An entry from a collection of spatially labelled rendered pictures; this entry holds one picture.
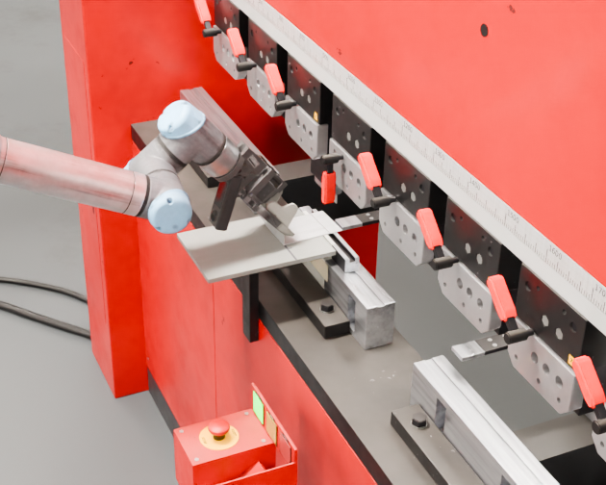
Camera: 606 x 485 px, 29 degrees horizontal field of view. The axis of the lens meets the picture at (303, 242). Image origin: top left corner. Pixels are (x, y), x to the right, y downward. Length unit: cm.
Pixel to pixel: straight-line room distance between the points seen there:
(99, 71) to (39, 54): 287
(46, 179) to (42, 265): 220
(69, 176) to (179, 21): 111
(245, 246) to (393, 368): 37
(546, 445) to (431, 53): 71
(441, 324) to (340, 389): 172
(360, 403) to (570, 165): 76
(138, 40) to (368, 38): 114
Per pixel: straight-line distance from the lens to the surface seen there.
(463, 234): 174
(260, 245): 226
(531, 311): 162
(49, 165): 193
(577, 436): 206
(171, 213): 198
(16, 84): 552
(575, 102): 145
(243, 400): 258
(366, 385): 211
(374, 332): 218
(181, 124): 207
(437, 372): 201
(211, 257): 223
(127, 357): 341
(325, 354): 218
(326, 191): 208
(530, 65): 152
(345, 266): 223
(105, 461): 329
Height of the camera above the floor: 219
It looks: 32 degrees down
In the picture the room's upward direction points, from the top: 1 degrees clockwise
